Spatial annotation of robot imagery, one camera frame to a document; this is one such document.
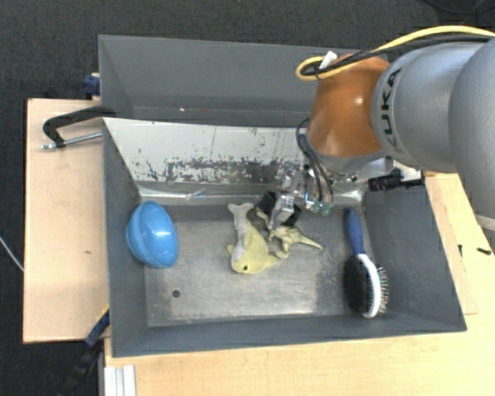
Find grey metal bin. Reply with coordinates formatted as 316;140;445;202
97;34;468;358

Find pale brown cardboard board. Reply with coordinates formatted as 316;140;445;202
22;98;111;344

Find blue plastic bowl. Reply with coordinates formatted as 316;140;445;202
125;200;179;269

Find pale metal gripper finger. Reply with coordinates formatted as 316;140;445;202
266;195;297;240
277;171;295;196

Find yellow plush toy shark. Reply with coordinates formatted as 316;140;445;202
226;202;280;276

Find black cylinder on white bracket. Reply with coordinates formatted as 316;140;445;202
366;168;424;192

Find green toy dinosaur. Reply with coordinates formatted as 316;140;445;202
253;206;324;260

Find blue and white hairbrush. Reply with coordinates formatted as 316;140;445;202
342;206;390;319

